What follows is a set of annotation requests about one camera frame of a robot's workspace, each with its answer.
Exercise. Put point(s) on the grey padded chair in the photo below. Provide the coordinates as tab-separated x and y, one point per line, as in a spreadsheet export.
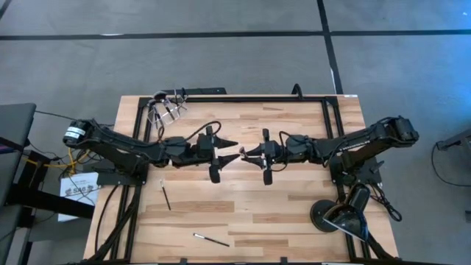
14	125

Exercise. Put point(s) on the black power strip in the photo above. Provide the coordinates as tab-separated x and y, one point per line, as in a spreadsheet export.
206	91

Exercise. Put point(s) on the black aluminium table frame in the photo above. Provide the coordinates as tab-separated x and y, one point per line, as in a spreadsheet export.
239	99

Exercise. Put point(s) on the black desk lamp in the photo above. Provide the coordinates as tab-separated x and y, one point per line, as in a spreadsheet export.
346	221

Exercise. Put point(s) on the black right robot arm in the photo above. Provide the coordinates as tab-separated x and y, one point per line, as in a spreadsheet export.
353	141

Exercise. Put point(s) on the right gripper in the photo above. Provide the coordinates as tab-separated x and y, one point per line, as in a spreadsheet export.
276	151

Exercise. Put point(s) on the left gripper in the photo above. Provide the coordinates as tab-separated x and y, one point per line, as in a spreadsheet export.
204	151

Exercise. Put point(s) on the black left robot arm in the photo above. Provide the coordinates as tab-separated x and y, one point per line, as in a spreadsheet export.
121	147

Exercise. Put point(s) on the black frame bracket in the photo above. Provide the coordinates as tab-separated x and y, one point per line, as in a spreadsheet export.
283	261
183	261

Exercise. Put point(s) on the grey-bristled silver-ferrule makeup brush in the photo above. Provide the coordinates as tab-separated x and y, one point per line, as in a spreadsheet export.
243	150

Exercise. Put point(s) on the grey stand leg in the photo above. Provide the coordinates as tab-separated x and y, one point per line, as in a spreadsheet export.
456	141

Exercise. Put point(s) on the black metal stand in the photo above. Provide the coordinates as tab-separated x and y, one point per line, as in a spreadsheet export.
55	203

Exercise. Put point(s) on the clear plastic container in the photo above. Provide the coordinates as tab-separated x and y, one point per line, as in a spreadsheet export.
176	114

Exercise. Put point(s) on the white printed paper sheet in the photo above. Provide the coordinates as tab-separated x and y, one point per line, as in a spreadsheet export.
86	182

